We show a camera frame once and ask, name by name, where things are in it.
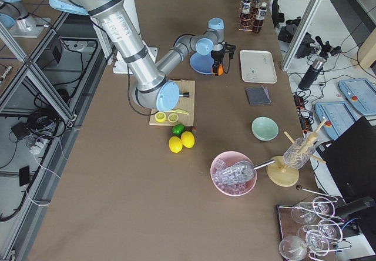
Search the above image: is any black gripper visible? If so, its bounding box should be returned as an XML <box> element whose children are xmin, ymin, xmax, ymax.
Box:
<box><xmin>211</xmin><ymin>49</ymin><xmax>224</xmax><ymax>75</ymax></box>

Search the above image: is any orange fruit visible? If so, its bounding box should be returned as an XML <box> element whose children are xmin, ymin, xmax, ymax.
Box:
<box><xmin>214</xmin><ymin>65</ymin><xmax>224</xmax><ymax>76</ymax></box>

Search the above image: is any blue plate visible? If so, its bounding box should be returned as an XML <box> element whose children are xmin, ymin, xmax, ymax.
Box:
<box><xmin>190</xmin><ymin>53</ymin><xmax>214</xmax><ymax>75</ymax></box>

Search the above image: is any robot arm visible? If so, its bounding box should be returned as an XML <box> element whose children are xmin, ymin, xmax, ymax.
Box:
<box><xmin>49</xmin><ymin>0</ymin><xmax>224</xmax><ymax>112</ymax></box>

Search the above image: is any cream rabbit tray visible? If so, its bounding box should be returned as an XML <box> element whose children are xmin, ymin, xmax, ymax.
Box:
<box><xmin>239</xmin><ymin>49</ymin><xmax>277</xmax><ymax>84</ymax></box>

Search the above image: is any grey folded cloth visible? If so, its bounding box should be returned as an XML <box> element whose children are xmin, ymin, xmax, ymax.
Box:
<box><xmin>245</xmin><ymin>86</ymin><xmax>271</xmax><ymax>105</ymax></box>

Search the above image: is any yellow plastic knife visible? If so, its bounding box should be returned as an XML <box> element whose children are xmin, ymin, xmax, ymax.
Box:
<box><xmin>174</xmin><ymin>109</ymin><xmax>190</xmax><ymax>115</ymax></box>

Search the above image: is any wooden cutting board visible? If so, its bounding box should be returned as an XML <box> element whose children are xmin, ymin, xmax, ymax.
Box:
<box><xmin>149</xmin><ymin>80</ymin><xmax>196</xmax><ymax>126</ymax></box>

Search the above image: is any tea bottle top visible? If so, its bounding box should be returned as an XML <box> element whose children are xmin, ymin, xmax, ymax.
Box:
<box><xmin>240</xmin><ymin>0</ymin><xmax>252</xmax><ymax>30</ymax></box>

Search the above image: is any tea bottle lower left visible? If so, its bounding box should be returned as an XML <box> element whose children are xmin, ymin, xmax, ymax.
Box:
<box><xmin>253</xmin><ymin>2</ymin><xmax>267</xmax><ymax>33</ymax></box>

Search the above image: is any lemon half lower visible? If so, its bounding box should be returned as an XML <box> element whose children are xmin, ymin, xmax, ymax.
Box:
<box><xmin>167</xmin><ymin>113</ymin><xmax>179</xmax><ymax>123</ymax></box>

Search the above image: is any lemon half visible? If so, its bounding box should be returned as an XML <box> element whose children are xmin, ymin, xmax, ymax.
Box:
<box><xmin>167</xmin><ymin>113</ymin><xmax>179</xmax><ymax>123</ymax></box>
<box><xmin>154</xmin><ymin>111</ymin><xmax>167</xmax><ymax>123</ymax></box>

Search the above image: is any green lime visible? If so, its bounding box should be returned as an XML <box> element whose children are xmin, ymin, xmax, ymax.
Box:
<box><xmin>172</xmin><ymin>123</ymin><xmax>185</xmax><ymax>136</ymax></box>

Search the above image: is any lemon half upper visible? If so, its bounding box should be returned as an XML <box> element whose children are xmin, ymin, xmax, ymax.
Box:
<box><xmin>154</xmin><ymin>111</ymin><xmax>167</xmax><ymax>123</ymax></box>

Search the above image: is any yellow lemon upper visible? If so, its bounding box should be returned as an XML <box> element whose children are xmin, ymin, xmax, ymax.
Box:
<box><xmin>180</xmin><ymin>131</ymin><xmax>196</xmax><ymax>148</ymax></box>

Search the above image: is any yellow lemon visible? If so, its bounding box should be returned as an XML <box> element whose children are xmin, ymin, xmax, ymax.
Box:
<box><xmin>168</xmin><ymin>136</ymin><xmax>183</xmax><ymax>153</ymax></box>
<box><xmin>180</xmin><ymin>131</ymin><xmax>196</xmax><ymax>148</ymax></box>

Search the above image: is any green bowl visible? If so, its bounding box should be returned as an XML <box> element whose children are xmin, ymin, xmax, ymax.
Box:
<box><xmin>251</xmin><ymin>116</ymin><xmax>279</xmax><ymax>141</ymax></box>

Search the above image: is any yellow lemon lower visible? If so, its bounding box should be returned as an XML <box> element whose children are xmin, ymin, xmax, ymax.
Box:
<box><xmin>168</xmin><ymin>136</ymin><xmax>183</xmax><ymax>153</ymax></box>

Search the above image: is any pink bowl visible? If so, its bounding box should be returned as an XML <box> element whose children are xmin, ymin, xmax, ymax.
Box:
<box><xmin>210</xmin><ymin>151</ymin><xmax>257</xmax><ymax>196</ymax></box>

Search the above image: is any black water bottle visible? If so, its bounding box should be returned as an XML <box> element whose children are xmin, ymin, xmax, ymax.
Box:
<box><xmin>298</xmin><ymin>56</ymin><xmax>326</xmax><ymax>91</ymax></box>

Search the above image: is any steel ice scoop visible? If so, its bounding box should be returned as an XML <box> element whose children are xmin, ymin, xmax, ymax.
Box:
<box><xmin>221</xmin><ymin>159</ymin><xmax>275</xmax><ymax>185</ymax></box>

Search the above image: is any glass mug on stand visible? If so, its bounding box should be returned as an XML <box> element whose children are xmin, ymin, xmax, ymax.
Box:
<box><xmin>283</xmin><ymin>138</ymin><xmax>315</xmax><ymax>169</ymax></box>

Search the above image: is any wooden stand base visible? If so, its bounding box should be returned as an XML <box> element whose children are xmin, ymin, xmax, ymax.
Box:
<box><xmin>266</xmin><ymin>119</ymin><xmax>325</xmax><ymax>187</ymax></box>

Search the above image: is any teach pendant near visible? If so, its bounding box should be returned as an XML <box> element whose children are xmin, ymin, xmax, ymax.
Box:
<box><xmin>314</xmin><ymin>101</ymin><xmax>362</xmax><ymax>140</ymax></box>

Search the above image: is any teach pendant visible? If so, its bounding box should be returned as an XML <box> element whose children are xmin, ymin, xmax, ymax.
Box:
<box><xmin>314</xmin><ymin>101</ymin><xmax>362</xmax><ymax>140</ymax></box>
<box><xmin>338</xmin><ymin>78</ymin><xmax>375</xmax><ymax>116</ymax></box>

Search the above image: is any teach pendant far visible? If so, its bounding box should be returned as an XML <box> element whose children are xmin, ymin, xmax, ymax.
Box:
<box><xmin>338</xmin><ymin>78</ymin><xmax>375</xmax><ymax>116</ymax></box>

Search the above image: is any black framed tray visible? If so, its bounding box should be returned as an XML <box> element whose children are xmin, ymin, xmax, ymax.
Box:
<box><xmin>275</xmin><ymin>203</ymin><xmax>359</xmax><ymax>261</ymax></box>

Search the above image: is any wine glasses group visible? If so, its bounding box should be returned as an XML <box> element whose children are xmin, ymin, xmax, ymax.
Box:
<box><xmin>278</xmin><ymin>196</ymin><xmax>353</xmax><ymax>261</ymax></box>

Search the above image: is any copper wire bottle rack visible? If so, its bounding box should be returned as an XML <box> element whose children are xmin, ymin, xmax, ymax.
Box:
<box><xmin>239</xmin><ymin>0</ymin><xmax>267</xmax><ymax>33</ymax></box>

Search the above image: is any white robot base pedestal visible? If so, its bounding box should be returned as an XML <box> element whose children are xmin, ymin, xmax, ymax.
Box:
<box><xmin>114</xmin><ymin>0</ymin><xmax>157</xmax><ymax>79</ymax></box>

